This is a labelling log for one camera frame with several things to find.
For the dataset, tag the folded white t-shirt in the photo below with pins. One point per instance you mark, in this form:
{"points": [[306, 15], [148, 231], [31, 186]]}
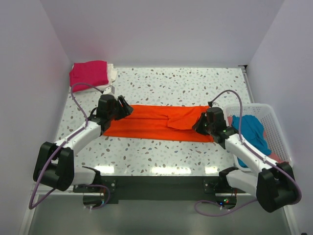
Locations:
{"points": [[112, 75]]}

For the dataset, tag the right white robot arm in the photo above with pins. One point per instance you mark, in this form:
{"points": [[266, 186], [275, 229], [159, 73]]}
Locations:
{"points": [[272, 183]]}

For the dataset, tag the white plastic laundry basket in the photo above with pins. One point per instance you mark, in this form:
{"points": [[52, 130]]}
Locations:
{"points": [[266, 115]]}

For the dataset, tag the folded magenta t-shirt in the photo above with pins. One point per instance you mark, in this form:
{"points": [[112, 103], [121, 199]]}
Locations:
{"points": [[92, 72]]}

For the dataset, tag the teal t-shirt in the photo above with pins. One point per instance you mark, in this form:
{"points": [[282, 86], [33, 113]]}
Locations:
{"points": [[234, 121]]}

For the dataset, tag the orange t-shirt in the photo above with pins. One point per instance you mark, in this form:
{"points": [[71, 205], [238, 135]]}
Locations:
{"points": [[170, 123]]}

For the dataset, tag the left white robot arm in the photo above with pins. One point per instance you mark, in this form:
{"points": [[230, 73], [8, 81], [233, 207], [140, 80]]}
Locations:
{"points": [[55, 166]]}

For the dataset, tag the pink t-shirt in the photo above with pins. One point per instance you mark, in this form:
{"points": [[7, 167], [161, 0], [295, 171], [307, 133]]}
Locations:
{"points": [[277, 157]]}

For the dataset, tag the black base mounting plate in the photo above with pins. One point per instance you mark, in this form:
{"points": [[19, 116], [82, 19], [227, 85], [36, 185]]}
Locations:
{"points": [[158, 188]]}

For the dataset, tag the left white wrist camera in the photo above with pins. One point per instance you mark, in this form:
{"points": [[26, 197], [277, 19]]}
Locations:
{"points": [[109, 90]]}

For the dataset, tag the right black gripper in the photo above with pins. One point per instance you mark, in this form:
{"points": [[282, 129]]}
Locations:
{"points": [[197, 127]]}

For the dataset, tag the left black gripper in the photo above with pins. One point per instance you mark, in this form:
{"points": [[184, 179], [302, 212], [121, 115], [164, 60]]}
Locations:
{"points": [[125, 110]]}

